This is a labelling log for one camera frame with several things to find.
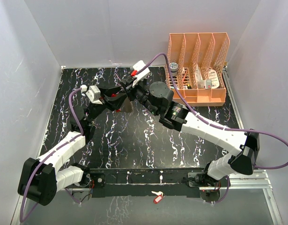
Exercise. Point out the white labelled packet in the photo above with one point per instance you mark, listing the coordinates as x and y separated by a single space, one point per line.
212 82

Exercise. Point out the small jar with lid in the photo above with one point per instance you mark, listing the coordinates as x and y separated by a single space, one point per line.
174 69

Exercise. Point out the orange file organizer rack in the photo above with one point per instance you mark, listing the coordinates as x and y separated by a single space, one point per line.
197 61

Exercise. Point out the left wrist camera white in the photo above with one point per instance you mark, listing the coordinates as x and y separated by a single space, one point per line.
93 93

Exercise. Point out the red tag with key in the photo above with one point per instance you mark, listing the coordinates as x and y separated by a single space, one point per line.
159 196

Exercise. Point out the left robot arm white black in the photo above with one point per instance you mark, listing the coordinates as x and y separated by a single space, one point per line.
43 177

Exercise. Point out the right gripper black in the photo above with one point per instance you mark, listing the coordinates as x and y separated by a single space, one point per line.
130 90

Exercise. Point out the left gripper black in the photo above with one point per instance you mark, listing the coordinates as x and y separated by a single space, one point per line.
111 101

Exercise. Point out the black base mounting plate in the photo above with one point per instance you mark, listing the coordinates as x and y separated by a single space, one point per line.
147 181

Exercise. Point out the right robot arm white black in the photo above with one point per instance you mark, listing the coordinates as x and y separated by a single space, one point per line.
242 148

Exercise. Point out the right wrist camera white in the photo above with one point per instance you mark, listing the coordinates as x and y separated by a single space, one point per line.
139 73

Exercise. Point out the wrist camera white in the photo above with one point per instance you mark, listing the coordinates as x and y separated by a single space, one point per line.
93 93
139 73

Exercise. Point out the red handled key organizer plate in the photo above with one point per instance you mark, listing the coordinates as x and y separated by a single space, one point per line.
126 106

